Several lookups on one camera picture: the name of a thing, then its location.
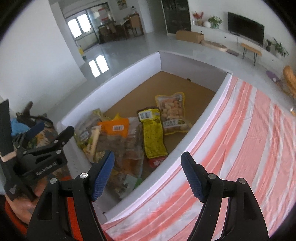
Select green potted plant left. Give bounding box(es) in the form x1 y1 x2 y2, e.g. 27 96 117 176
208 16 223 29

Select clear bag brown cubes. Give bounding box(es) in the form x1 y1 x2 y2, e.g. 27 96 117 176
96 116 145 179

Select green potted plant right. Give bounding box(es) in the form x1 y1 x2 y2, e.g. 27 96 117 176
273 38 289 58

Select green potted plant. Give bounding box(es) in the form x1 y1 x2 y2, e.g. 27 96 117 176
273 38 289 58
208 16 223 29

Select small wooden bench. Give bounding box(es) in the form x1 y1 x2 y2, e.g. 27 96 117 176
240 43 262 66

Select yellow cracker pack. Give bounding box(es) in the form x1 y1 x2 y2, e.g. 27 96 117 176
83 126 101 163

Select white tv cabinet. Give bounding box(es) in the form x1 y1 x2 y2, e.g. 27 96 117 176
191 25 284 74

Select dining table with chairs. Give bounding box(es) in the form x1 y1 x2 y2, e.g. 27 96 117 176
98 13 144 43

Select yellow black snack packet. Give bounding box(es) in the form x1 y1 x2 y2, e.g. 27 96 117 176
137 107 168 160

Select red flower vase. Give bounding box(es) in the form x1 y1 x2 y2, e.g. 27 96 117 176
193 11 204 26

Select clear bag green snacks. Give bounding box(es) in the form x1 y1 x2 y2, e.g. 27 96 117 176
74 108 111 149

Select black flat television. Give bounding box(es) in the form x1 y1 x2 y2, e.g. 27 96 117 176
228 12 265 45

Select orange label snack bag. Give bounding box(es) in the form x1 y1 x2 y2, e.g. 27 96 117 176
97 118 130 138

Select orange lounge chair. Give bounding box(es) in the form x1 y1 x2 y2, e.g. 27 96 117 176
283 65 296 97

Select dark glass cabinet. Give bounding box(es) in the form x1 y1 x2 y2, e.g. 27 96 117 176
161 0 191 34

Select green white snack packet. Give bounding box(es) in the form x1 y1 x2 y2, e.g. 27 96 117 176
115 172 143 199

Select red white striped tablecloth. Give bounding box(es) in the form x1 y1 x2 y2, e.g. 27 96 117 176
103 77 295 240

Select brown cardboard box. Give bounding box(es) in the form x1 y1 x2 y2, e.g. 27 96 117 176
176 30 204 44

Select person left hand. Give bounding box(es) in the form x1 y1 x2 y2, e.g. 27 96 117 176
5 177 47 225

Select large white cardboard box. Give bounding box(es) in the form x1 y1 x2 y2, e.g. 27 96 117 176
57 52 232 228

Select yellow bag of nuts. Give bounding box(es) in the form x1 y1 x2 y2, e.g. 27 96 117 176
155 92 192 136

